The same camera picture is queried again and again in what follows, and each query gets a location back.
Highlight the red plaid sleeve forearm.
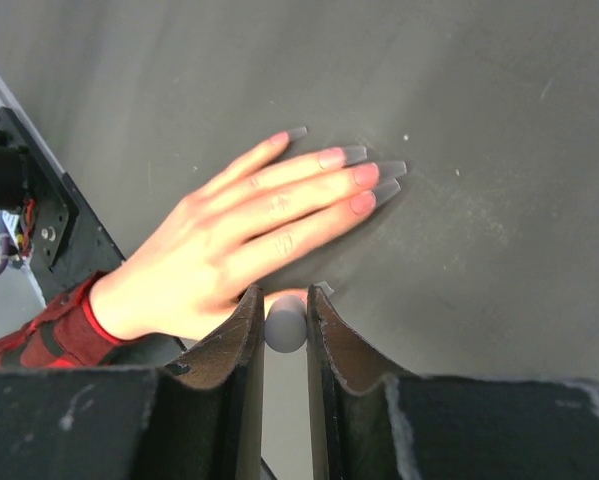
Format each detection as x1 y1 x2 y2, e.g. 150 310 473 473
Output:
0 272 180 371

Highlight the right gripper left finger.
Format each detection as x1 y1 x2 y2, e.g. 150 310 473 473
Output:
0 286 264 479

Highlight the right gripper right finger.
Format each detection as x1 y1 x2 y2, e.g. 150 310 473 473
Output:
307 286 599 479

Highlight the person's hand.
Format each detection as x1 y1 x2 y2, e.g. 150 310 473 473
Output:
85 127 407 341

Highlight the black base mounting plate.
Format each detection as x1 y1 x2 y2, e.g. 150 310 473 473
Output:
0 107 125 302

